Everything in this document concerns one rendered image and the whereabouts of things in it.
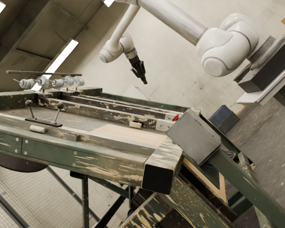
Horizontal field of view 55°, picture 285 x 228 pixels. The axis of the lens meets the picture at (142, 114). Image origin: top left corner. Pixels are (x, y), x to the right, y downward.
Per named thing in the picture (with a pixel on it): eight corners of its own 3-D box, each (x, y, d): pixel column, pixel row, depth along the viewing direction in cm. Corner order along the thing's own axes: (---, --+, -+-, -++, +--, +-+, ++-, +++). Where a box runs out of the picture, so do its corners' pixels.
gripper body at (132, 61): (133, 54, 206) (138, 64, 211) (125, 59, 203) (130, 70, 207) (139, 53, 201) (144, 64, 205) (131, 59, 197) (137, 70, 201)
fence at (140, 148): (155, 157, 131) (157, 149, 131) (-11, 120, 153) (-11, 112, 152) (157, 154, 136) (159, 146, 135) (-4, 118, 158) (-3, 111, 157)
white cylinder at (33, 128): (29, 130, 143) (42, 134, 141) (29, 125, 143) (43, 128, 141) (32, 130, 146) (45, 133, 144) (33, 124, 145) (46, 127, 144)
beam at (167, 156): (170, 196, 105) (175, 169, 103) (140, 189, 108) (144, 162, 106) (199, 118, 317) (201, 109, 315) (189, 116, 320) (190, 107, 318)
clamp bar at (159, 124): (172, 133, 187) (178, 98, 183) (22, 103, 214) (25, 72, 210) (174, 130, 197) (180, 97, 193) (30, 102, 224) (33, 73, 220)
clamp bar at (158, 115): (178, 125, 222) (183, 96, 218) (49, 100, 248) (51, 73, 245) (180, 123, 231) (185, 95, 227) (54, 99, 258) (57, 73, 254)
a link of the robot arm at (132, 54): (121, 53, 201) (125, 60, 203) (128, 52, 194) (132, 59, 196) (130, 46, 205) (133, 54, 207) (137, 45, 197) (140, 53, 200)
